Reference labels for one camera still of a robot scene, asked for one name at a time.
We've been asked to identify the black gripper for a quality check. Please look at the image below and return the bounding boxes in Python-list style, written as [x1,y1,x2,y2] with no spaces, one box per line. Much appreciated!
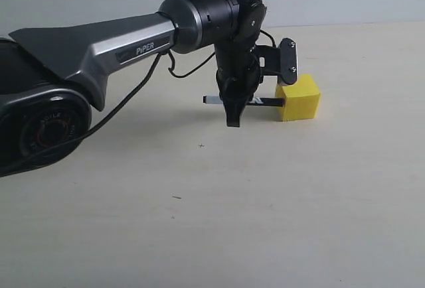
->
[214,44,261,127]

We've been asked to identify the black and white marker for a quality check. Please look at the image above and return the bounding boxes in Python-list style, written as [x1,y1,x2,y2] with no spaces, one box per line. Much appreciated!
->
[203,96,285,108]

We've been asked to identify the yellow foam cube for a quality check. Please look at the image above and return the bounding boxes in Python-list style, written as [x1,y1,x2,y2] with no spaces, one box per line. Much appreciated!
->
[275,74,321,121]

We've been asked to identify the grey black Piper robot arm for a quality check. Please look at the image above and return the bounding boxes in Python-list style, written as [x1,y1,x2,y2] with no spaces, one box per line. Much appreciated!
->
[1,0,266,177]

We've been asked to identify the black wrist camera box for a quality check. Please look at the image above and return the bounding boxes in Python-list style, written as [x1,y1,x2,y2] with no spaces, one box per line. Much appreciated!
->
[255,38,298,86]

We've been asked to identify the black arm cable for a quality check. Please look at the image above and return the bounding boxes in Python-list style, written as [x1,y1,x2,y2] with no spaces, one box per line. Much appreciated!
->
[0,0,278,173]

